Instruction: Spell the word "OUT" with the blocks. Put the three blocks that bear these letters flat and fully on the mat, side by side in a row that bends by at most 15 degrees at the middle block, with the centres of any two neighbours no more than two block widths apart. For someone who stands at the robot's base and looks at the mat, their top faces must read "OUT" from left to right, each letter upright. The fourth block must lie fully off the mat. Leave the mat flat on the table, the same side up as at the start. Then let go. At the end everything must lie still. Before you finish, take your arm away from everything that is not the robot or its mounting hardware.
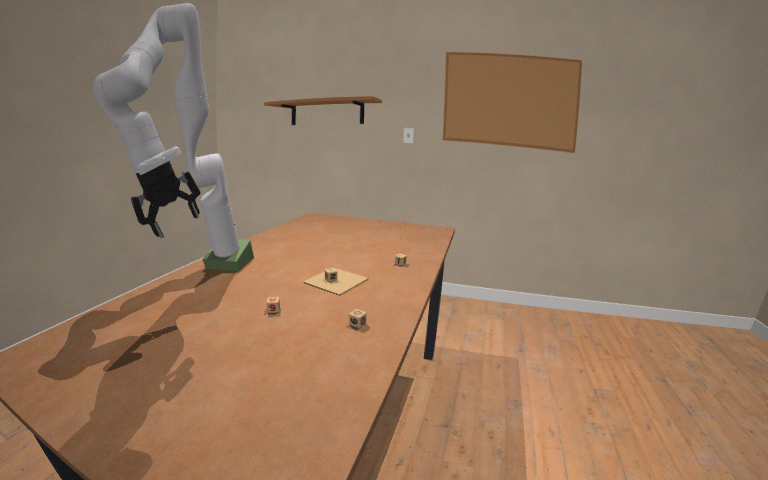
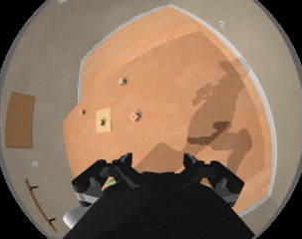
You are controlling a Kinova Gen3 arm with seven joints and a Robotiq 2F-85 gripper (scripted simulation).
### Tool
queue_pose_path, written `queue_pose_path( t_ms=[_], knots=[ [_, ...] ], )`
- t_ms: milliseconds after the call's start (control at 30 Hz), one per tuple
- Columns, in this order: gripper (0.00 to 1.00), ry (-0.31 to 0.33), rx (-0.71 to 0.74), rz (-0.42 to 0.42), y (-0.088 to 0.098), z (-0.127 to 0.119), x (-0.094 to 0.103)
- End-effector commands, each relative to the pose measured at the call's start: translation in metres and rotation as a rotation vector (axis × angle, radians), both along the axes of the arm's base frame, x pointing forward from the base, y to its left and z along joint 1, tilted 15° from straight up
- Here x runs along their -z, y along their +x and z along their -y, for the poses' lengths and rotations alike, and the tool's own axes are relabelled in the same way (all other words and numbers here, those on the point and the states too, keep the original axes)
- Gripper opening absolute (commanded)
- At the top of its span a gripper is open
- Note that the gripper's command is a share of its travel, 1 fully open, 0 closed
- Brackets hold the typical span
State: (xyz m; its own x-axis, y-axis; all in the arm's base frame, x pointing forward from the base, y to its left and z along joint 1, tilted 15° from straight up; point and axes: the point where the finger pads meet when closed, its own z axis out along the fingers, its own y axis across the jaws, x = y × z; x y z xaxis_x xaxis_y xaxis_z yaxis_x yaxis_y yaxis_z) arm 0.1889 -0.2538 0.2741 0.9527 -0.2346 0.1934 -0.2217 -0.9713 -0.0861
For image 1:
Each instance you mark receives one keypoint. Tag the tan flat mat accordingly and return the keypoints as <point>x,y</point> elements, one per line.
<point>346,281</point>

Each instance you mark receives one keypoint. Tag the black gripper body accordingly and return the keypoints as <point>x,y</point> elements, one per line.
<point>159,179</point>

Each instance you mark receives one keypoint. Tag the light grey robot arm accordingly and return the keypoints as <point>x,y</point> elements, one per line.
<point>115,88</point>

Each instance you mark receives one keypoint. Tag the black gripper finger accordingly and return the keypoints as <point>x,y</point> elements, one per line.
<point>187,178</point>
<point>137,202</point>

